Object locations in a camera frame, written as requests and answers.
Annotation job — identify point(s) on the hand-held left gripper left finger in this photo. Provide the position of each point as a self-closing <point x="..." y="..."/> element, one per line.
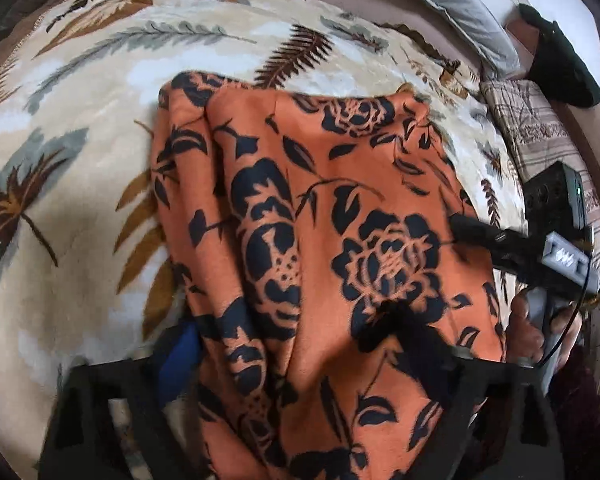
<point x="176" y="360"/>

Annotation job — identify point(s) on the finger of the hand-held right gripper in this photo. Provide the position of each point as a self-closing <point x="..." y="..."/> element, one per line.
<point x="480" y="235"/>

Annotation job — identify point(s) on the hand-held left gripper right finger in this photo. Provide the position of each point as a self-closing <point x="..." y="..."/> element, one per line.
<point x="420" y="340"/>

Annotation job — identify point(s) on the orange black floral shirt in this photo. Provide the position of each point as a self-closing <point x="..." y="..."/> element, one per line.
<point x="305" y="285"/>

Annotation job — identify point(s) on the person's right hand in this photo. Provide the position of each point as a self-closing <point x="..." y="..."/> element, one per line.
<point x="522" y="335"/>

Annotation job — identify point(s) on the square striped floral pillow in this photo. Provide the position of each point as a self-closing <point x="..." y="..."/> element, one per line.
<point x="520" y="120"/>

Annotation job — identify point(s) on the black cloth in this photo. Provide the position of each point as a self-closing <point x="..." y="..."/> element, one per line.
<point x="565" y="70"/>

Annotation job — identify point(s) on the grey frilled pillow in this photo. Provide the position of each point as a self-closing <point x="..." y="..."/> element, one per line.
<point x="455" y="10"/>

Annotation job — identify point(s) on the cream leaf print blanket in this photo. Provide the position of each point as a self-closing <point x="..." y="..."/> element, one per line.
<point x="105" y="110"/>

